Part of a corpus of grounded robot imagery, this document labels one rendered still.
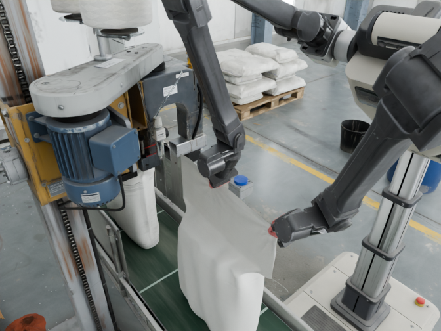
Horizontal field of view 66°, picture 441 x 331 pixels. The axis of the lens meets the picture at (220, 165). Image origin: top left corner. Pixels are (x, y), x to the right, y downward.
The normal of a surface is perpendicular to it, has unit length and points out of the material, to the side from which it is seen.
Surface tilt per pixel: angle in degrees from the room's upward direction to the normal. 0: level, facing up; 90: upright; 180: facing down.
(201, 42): 94
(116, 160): 90
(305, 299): 0
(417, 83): 63
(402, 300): 0
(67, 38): 90
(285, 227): 79
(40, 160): 90
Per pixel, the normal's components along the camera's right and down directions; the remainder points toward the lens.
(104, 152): -0.44, 0.47
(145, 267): 0.01, -0.84
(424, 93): -0.70, -0.09
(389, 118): -0.94, 0.31
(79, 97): 0.50, 0.47
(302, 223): 0.31, -0.55
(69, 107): 0.24, 0.53
